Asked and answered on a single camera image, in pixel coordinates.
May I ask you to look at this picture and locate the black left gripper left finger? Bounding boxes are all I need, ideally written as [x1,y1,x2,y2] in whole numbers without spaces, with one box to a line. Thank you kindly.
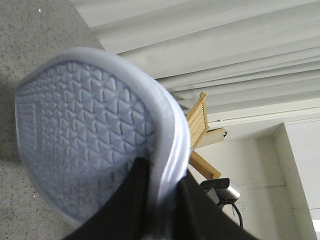
[66,157,150,240]

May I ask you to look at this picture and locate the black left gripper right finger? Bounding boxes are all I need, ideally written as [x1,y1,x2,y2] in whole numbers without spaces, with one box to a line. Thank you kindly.
[173,171,256,240]

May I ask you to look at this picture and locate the light blue slipper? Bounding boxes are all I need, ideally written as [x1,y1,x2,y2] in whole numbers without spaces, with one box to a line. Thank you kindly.
[15,47,190,230]

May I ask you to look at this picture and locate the silver webcam on stand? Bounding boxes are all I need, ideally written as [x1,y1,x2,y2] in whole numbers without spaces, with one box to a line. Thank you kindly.
[200,178,241,210]

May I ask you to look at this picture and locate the wooden folding rack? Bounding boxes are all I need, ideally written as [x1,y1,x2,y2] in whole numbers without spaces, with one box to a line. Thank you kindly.
[186,92,227,180]

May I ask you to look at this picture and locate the beige pleated curtain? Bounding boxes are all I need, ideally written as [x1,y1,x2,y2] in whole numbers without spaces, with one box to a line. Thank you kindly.
[73,0,320,122]

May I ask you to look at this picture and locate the black webcam cable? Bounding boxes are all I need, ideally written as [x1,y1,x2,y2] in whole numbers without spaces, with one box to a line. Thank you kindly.
[229,201,245,228]

